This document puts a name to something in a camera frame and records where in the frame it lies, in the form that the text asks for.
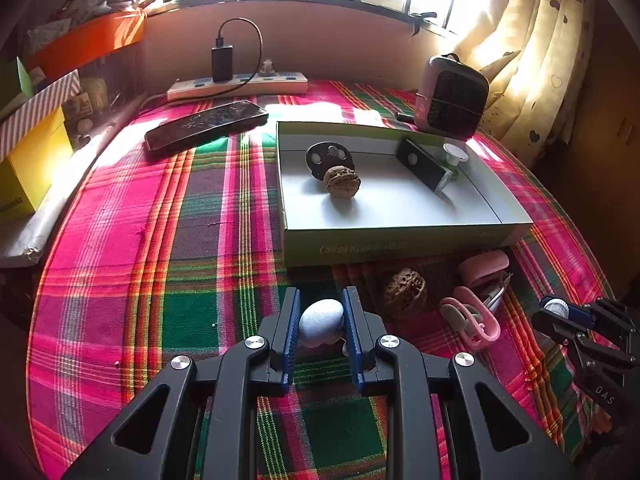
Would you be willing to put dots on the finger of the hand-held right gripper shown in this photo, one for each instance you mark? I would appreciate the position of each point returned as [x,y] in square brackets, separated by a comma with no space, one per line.
[555,327]
[582,314]

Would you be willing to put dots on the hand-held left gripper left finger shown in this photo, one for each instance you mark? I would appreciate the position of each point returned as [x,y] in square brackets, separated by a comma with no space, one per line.
[290,340]

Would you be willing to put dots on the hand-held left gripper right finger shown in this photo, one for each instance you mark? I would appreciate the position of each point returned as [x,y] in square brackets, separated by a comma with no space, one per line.
[352,340]

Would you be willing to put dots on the small white round jar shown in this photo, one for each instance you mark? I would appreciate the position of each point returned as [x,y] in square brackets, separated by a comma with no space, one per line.
[555,306]

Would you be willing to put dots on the white mushroom-shaped knob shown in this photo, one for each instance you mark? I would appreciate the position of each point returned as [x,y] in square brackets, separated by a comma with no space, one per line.
[321,325]

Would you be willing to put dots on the brown walnut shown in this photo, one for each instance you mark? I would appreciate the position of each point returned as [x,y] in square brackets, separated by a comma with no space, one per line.
[405,290]
[342,183]

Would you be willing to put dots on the light green cardboard box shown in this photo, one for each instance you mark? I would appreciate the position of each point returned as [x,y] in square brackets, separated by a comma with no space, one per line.
[400,245]

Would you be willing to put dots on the black oval key fob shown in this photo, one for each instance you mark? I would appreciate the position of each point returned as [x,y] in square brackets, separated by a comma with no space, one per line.
[320,157]

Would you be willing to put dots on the green and white spool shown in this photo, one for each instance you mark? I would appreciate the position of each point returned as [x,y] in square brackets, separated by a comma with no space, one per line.
[455,152]

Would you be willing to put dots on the black smartphone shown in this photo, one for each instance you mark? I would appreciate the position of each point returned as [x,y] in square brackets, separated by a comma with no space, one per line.
[205,125]

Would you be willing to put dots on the pink portable heater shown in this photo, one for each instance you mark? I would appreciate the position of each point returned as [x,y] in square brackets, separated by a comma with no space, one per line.
[450,97]

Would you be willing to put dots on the white power strip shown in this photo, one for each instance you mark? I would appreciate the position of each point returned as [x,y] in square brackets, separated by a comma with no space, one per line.
[250,87]

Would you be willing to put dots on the cream heart-print curtain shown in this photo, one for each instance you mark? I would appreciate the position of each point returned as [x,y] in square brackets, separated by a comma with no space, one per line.
[540,60]

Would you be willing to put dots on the white plug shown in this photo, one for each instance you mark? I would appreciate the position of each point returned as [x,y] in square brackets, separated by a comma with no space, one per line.
[267,66]

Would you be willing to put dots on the black charger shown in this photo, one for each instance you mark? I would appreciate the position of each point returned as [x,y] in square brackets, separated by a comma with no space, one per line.
[222,64]

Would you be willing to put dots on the yellow box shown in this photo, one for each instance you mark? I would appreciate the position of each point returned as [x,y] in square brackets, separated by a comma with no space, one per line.
[35,170]

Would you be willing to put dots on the clear display case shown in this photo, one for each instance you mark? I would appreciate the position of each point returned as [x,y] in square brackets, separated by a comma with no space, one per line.
[107,87]

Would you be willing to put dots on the striped box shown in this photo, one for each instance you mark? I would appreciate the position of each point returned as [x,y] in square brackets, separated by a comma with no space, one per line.
[35,115]

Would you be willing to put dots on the orange box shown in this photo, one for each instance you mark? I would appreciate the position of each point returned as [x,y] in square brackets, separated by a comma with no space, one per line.
[85,42]

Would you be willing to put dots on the dark green carton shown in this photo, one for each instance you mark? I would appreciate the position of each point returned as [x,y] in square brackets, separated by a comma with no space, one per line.
[25,80]

